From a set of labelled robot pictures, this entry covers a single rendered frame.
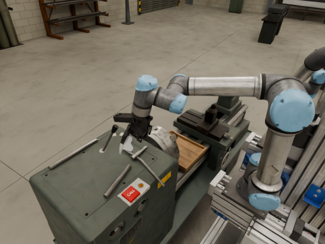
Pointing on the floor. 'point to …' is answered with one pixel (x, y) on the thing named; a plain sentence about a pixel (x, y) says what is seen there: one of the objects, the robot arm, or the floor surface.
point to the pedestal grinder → (127, 14)
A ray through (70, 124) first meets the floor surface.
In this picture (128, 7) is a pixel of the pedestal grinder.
